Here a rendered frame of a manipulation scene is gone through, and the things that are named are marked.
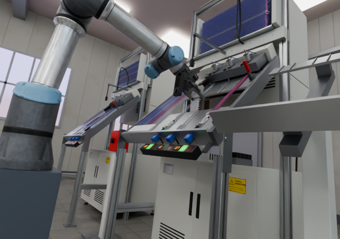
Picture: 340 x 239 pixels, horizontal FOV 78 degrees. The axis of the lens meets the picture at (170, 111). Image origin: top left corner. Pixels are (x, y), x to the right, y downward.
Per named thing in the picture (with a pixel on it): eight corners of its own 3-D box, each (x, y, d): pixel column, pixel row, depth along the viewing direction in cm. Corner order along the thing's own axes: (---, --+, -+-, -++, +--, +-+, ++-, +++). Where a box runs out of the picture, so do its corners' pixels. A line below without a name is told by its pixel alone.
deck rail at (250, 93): (218, 146, 73) (211, 131, 72) (214, 145, 75) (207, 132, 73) (281, 65, 115) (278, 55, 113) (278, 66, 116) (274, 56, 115)
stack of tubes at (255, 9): (267, 26, 116) (268, -14, 122) (199, 54, 156) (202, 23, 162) (278, 36, 124) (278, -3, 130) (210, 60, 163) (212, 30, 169)
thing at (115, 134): (92, 248, 133) (113, 128, 150) (81, 235, 151) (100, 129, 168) (126, 243, 147) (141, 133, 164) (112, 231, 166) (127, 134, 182)
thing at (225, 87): (255, 94, 97) (251, 85, 96) (167, 109, 148) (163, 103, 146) (278, 66, 116) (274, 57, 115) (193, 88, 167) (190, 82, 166)
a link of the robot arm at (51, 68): (2, 123, 59) (69, -22, 74) (5, 126, 71) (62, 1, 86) (48, 135, 65) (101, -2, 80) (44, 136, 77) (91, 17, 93)
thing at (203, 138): (214, 146, 75) (205, 129, 73) (127, 143, 126) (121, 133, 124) (215, 143, 76) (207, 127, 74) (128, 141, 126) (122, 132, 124)
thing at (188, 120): (213, 138, 75) (209, 130, 74) (126, 138, 126) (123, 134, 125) (236, 110, 86) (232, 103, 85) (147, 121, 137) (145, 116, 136)
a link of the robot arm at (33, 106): (0, 125, 49) (15, 72, 52) (4, 128, 60) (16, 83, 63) (56, 133, 56) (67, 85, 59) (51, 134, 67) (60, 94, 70)
